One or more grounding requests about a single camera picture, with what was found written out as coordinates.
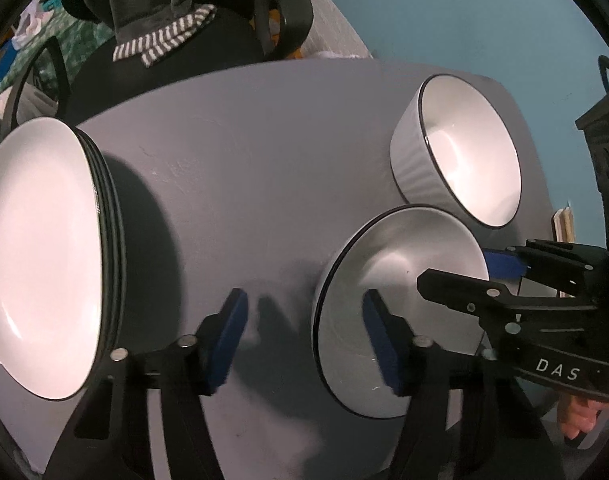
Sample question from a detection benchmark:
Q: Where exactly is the green checkered tablecloth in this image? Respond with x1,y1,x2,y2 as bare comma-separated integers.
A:
0,7,116,111

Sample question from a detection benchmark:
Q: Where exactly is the black office chair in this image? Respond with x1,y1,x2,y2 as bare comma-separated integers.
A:
9,0,315,126

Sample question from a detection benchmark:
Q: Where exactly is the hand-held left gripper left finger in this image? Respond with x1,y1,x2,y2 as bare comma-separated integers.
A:
44,287,250,480

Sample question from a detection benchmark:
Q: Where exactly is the white plastic bag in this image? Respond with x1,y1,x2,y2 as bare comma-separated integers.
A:
12,0,52,46

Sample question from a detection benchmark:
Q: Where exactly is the person's right hand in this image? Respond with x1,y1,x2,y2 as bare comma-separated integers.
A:
559,393,609,448

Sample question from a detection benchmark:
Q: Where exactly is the white ribbed bowl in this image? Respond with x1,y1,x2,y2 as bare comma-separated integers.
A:
312,205,490,420
389,74,523,231

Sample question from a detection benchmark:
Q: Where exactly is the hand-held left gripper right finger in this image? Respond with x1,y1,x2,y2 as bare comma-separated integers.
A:
362,287,568,480

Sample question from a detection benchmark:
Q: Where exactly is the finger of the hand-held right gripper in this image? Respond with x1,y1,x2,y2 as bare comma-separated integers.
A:
483,239,609,298
417,268,599,317

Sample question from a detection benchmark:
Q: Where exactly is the bin with white liner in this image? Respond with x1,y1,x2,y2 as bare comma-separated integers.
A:
319,50,368,62

